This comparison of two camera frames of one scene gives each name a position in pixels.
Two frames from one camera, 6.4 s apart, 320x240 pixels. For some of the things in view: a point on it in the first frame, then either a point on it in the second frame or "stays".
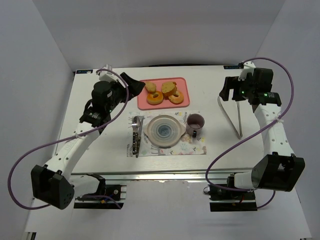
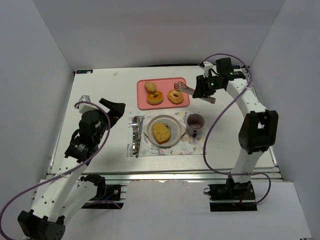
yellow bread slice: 168,88 -> 162,132
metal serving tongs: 231,110 -> 181,86
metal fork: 139,139 stays
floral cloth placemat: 187,145 stays
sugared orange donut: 176,100 stays
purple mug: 194,124 stays
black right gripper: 230,88 -> 198,88
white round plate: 164,131 stays
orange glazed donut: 155,101 stays
